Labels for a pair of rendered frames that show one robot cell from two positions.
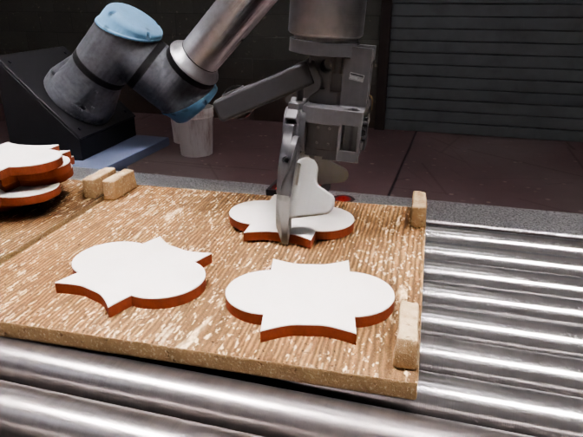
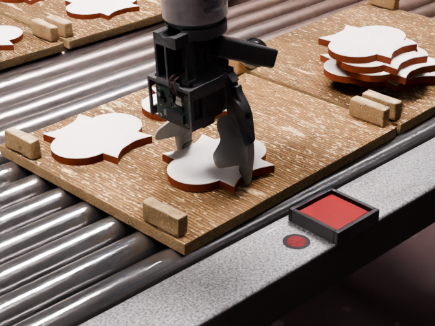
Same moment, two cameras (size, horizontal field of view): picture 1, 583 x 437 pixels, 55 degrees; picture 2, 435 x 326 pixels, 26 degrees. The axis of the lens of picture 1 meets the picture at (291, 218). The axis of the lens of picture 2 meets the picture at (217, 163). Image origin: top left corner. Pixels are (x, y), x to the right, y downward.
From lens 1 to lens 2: 1.47 m
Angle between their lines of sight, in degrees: 104
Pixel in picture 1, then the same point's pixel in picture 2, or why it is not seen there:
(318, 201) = (163, 129)
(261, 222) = (213, 143)
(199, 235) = not seen: hidden behind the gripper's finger
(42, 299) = not seen: hidden behind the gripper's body
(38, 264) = (243, 84)
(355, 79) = (163, 52)
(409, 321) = (19, 133)
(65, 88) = not seen: outside the picture
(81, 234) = (281, 98)
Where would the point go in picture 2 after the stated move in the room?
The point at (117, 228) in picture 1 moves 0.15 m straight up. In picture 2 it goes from (281, 109) to (285, 8)
